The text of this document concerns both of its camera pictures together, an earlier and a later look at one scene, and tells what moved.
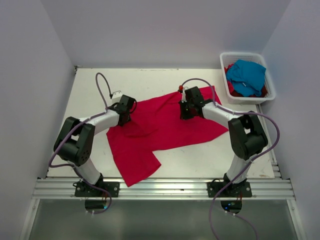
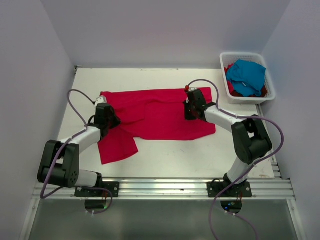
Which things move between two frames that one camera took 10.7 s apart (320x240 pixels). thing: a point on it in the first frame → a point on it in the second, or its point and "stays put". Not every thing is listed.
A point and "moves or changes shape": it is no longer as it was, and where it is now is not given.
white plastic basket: [229, 58] stays put
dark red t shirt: [264, 93] stays put
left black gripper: [129, 119] → [117, 121]
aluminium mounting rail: [169, 189] stays put
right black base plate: [233, 190] stays put
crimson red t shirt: [154, 124] moves or changes shape
